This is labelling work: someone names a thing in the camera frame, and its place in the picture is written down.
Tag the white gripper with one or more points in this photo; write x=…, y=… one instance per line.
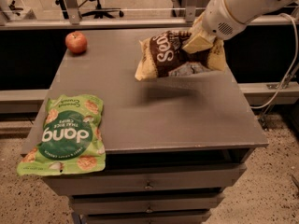
x=216, y=18

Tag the red apple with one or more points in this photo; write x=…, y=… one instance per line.
x=76, y=42

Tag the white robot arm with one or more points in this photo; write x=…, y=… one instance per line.
x=245, y=11

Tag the brown chip bag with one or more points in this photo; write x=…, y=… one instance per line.
x=164, y=55

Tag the green rice chip bag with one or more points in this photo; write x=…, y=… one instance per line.
x=71, y=141

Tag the grey drawer cabinet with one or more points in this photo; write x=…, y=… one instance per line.
x=173, y=144

